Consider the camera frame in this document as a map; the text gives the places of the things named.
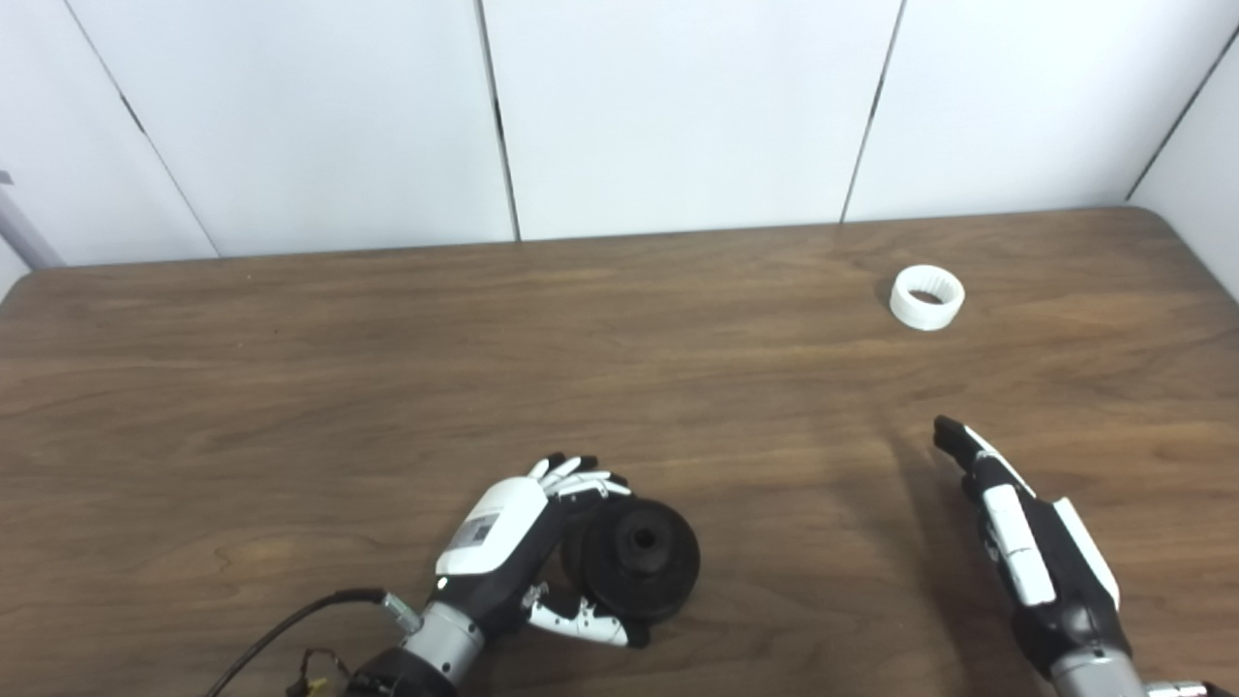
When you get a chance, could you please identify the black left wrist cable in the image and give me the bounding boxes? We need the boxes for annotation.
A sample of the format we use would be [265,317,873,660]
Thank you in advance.
[203,588,422,697]

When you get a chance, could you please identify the round black part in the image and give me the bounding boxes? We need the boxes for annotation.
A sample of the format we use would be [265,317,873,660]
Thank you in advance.
[561,496,701,625]

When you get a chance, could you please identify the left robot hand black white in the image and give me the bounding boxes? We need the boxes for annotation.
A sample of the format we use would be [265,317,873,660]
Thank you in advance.
[433,453,651,650]

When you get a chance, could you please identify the grey wall post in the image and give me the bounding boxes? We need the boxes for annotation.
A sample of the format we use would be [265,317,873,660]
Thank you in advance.
[0,172,64,270]

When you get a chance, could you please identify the white toothed ring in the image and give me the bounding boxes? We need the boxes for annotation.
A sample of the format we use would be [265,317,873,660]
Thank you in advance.
[890,264,966,332]

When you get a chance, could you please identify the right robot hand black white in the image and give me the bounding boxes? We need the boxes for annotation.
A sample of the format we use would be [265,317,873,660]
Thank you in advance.
[933,415,1133,679]

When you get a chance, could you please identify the thin left arm wire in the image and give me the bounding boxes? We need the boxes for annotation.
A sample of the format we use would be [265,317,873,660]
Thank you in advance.
[286,649,349,697]

